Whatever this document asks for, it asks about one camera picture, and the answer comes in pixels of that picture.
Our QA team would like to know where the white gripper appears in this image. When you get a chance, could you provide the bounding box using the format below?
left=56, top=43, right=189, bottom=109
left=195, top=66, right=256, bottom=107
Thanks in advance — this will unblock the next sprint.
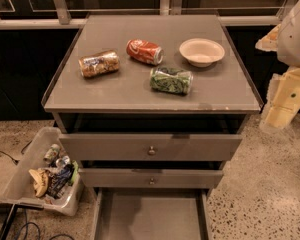
left=255, top=24, right=300, bottom=129

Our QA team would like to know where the green soda can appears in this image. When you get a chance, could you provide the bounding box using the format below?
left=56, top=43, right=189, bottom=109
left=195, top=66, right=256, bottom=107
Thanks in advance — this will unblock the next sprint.
left=150, top=66, right=193, bottom=95

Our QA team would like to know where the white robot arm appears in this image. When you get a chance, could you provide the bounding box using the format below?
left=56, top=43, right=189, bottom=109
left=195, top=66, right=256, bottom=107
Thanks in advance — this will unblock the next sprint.
left=255, top=0, right=300, bottom=129

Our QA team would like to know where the grey drawer cabinet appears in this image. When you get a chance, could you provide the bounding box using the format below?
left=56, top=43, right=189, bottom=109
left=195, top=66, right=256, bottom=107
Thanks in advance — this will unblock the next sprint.
left=40, top=14, right=265, bottom=240

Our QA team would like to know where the red cola can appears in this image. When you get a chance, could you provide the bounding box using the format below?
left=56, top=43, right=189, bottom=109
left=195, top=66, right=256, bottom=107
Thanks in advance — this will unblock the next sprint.
left=126, top=39, right=163, bottom=65

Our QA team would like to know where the gold brown can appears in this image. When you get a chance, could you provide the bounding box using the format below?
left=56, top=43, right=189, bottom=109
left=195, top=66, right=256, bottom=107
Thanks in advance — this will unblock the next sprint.
left=79, top=50, right=120, bottom=78

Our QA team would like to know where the grey open bottom drawer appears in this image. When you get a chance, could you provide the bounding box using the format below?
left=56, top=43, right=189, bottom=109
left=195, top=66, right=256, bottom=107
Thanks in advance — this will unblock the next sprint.
left=90, top=188, right=213, bottom=240

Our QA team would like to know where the grey middle drawer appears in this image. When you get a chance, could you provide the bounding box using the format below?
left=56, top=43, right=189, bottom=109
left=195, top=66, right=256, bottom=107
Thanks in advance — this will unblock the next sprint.
left=79, top=168, right=223, bottom=189

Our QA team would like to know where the grey top drawer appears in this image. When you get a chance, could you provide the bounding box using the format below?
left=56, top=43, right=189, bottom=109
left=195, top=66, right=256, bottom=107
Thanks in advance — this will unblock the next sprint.
left=59, top=133, right=242, bottom=161

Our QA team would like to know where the silver can in bin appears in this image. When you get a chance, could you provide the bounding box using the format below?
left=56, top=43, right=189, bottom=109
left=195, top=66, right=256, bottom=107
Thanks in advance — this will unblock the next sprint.
left=55, top=156, right=71, bottom=168

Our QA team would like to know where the small can in bin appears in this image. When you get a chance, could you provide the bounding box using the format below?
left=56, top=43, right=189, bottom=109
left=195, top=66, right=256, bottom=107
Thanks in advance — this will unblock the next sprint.
left=43, top=144, right=60, bottom=164

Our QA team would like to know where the white paper bowl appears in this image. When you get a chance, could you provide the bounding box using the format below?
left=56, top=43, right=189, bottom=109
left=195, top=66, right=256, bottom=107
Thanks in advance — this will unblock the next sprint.
left=179, top=38, right=225, bottom=68

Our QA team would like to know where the dark blue snack wrapper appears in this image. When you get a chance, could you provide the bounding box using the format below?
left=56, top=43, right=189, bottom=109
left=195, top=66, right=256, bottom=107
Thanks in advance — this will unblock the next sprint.
left=47, top=165, right=74, bottom=199

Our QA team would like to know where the clear plastic storage bin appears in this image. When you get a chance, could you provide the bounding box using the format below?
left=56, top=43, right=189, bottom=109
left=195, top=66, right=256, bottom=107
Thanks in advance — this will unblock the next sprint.
left=0, top=127, right=83, bottom=216

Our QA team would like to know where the tan crumpled bag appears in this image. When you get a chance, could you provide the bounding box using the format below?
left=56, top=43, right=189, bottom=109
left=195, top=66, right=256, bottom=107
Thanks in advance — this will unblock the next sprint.
left=29, top=169, right=49, bottom=198

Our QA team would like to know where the black floor cable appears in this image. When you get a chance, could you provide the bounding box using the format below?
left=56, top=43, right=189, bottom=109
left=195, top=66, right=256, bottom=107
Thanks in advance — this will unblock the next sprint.
left=0, top=140, right=33, bottom=166

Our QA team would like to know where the blue floor cable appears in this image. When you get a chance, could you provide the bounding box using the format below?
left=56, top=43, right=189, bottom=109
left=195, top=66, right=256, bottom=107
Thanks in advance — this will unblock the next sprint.
left=13, top=208, right=75, bottom=240

